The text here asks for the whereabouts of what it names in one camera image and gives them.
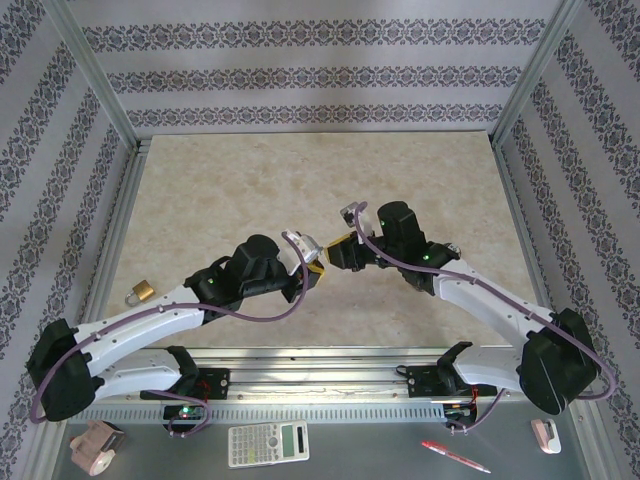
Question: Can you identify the brass padlock silver shackle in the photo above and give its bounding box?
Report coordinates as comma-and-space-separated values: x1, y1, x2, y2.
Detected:
124, 279, 156, 307

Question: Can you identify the small controller board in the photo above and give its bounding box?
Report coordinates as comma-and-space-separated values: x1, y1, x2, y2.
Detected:
162, 404, 207, 422
442, 402, 482, 420

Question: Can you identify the white grey calculator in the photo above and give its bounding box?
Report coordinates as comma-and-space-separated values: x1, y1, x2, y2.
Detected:
228, 420, 311, 469

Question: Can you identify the red pen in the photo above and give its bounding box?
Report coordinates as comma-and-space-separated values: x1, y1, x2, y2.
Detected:
421, 439, 492, 475

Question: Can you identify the pink tape dispenser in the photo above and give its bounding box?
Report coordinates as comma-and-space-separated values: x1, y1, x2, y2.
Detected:
69, 420, 129, 476

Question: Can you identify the small pink white dispenser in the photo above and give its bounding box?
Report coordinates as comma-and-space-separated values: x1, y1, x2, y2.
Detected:
530, 418, 564, 455

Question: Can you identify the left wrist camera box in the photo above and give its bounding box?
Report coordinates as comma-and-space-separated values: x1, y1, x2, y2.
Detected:
280, 228, 322, 277

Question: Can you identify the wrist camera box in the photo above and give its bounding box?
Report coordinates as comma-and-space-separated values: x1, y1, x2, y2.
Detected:
280, 228, 322, 277
339, 200, 376, 236

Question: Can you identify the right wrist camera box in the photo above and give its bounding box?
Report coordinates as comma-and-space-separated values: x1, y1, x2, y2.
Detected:
339, 200, 376, 236

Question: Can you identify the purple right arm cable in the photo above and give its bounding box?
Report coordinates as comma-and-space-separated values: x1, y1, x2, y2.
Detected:
353, 200, 617, 436

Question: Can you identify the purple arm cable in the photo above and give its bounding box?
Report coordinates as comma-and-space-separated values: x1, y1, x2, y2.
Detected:
353, 200, 617, 436
30, 232, 309, 437

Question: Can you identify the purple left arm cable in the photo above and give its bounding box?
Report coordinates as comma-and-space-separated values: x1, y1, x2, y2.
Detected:
30, 232, 309, 437

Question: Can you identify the aluminium mounting rail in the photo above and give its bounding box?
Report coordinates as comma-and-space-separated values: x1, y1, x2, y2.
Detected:
47, 344, 596, 407

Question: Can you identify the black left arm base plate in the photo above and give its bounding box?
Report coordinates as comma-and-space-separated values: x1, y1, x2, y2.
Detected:
139, 367, 231, 401

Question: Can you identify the aluminium side rail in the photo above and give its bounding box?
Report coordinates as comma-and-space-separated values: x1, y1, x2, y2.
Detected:
492, 139, 571, 361
74, 139, 151, 352

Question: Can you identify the slotted grey cable duct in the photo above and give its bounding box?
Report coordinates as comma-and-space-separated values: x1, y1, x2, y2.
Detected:
69, 403, 446, 424

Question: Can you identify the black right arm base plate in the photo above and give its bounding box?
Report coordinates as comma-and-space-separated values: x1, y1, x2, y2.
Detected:
405, 362, 499, 400

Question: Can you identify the aluminium frame post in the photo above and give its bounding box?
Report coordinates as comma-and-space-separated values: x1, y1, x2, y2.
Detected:
491, 0, 586, 146
42, 0, 140, 151

